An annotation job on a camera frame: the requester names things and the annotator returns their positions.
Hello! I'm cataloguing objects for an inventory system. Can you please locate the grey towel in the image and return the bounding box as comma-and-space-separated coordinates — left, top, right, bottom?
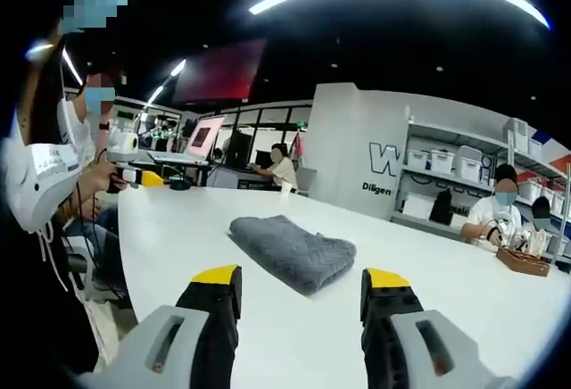
228, 214, 358, 298

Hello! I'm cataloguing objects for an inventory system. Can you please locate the white open laptop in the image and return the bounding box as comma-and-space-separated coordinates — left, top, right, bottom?
148, 114, 227, 168

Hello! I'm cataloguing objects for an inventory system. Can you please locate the person's left hand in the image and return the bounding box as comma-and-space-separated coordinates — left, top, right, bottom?
93, 161, 130, 195

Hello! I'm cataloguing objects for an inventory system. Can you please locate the white chest device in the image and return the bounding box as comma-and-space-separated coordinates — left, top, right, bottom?
2, 141, 82, 235

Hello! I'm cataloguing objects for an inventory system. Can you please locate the black computer monitor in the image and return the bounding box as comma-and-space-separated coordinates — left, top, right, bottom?
224, 131, 256, 171

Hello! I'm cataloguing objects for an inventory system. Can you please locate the brown wooden tray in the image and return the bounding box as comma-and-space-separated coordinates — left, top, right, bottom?
494, 245, 551, 278

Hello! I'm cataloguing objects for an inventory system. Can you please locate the black bag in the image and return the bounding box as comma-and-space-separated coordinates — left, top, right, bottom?
428, 187, 455, 226

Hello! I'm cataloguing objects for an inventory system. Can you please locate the person's dark clothing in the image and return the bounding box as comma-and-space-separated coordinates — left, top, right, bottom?
0, 27, 102, 375

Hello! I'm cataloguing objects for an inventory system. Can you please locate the grey metal shelving unit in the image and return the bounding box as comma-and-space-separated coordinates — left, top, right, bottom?
390, 105, 571, 256

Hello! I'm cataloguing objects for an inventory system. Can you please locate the row of white storage bins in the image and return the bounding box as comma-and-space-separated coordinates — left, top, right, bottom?
406, 116, 571, 216

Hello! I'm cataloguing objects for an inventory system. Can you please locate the black cable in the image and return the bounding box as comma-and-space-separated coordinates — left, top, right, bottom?
70, 182, 128, 301

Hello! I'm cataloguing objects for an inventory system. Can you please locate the white device cord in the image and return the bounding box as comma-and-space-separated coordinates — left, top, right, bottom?
37, 221, 70, 294

